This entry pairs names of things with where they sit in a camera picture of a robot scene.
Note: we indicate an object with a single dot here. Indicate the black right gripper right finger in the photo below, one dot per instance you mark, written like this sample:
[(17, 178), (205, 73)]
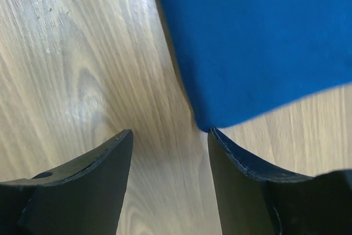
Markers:
[(255, 196)]

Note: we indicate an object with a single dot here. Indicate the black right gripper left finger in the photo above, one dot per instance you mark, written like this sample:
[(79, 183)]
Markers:
[(82, 196)]

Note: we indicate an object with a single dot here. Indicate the blue t shirt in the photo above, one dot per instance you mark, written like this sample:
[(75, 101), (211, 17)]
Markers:
[(241, 58)]

